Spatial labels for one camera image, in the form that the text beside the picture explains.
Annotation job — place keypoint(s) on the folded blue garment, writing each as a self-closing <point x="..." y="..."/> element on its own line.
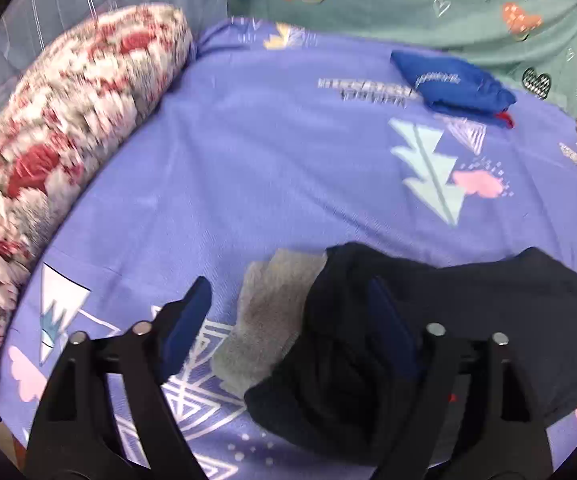
<point x="454" y="87"/>

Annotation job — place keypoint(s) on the teal heart print blanket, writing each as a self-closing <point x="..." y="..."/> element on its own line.
<point x="531" y="44"/>

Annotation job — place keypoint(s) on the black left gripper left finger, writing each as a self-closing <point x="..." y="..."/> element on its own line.
<point x="75" y="434"/>

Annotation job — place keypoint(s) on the red floral bolster pillow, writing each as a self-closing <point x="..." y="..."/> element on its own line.
<point x="75" y="105"/>

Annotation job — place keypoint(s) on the black pants grey waistband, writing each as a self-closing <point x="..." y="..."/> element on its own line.
<point x="325" y="350"/>

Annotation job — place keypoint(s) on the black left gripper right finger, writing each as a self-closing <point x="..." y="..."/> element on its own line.
<point x="501" y="433"/>

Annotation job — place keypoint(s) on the purple printed bed sheet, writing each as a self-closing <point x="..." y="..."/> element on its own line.
<point x="275" y="137"/>

